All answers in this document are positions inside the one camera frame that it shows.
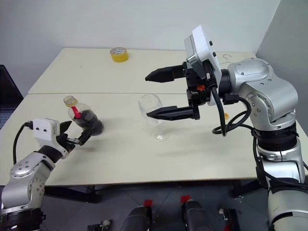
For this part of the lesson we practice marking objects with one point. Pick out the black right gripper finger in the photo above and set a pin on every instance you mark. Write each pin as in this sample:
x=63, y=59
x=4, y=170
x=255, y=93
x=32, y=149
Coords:
x=175, y=112
x=166, y=73

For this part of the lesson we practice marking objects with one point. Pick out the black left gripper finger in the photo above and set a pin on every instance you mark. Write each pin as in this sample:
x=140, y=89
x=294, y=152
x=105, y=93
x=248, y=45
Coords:
x=65, y=127
x=85, y=137

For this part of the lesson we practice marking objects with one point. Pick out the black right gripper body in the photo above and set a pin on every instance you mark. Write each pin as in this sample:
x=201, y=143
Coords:
x=193, y=81

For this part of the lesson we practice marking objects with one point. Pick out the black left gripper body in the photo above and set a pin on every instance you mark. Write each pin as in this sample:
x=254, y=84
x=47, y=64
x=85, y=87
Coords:
x=67, y=143

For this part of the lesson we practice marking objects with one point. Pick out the plastic bottle with dark drink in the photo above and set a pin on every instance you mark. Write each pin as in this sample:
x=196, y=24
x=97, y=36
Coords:
x=91, y=120

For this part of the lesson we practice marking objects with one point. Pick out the yellow bottle cap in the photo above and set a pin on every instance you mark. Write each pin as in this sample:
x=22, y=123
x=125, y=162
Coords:
x=226, y=116

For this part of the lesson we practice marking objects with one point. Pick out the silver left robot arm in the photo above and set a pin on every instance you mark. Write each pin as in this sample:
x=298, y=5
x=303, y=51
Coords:
x=26, y=183

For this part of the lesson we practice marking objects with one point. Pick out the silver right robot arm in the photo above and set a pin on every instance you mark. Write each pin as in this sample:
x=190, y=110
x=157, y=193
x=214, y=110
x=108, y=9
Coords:
x=264, y=84

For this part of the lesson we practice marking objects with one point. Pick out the clear wine glass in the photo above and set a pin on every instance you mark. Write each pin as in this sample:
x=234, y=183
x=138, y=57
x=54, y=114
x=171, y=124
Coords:
x=157, y=137

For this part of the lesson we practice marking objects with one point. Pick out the yellow tape roll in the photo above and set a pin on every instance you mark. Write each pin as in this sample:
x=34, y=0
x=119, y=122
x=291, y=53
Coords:
x=119, y=56

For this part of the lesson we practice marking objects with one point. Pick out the dark open laptop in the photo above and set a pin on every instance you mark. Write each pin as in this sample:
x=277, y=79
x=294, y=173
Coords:
x=8, y=89

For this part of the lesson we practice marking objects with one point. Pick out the red tape tag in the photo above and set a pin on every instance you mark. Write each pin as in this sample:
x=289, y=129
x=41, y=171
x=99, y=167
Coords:
x=185, y=199
x=148, y=202

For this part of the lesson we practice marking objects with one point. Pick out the dark rounded shape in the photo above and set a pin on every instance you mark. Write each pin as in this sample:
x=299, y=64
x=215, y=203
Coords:
x=195, y=216
x=139, y=219

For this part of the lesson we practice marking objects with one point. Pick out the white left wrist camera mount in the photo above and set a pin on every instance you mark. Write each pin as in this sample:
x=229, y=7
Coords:
x=44, y=131

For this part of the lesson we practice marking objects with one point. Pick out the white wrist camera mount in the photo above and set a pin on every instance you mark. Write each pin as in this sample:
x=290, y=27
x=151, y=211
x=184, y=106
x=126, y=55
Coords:
x=204, y=48
x=44, y=131

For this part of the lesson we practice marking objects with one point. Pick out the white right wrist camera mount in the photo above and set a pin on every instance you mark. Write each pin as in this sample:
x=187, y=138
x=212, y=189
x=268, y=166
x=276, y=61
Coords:
x=204, y=48

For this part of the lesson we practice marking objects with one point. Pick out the black table frame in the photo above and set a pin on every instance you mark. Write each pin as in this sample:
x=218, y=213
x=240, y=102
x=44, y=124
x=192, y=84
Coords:
x=72, y=193

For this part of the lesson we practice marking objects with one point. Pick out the black bracket with white knob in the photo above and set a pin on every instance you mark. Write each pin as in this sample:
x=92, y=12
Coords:
x=102, y=225
x=227, y=219

